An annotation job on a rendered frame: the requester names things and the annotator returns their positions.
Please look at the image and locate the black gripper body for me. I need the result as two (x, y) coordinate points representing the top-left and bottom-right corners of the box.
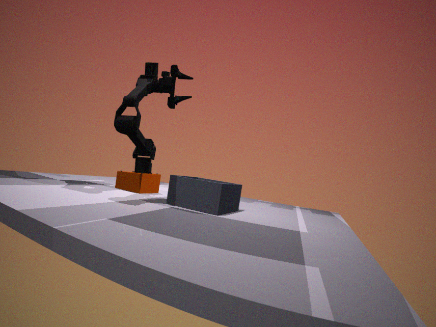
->
(156, 65), (178, 109)

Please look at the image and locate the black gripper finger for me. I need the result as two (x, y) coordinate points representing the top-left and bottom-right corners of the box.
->
(177, 69), (194, 79)
(175, 95), (192, 105)

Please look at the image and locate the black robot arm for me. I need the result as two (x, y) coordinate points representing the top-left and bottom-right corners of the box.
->
(114, 62), (172, 174)

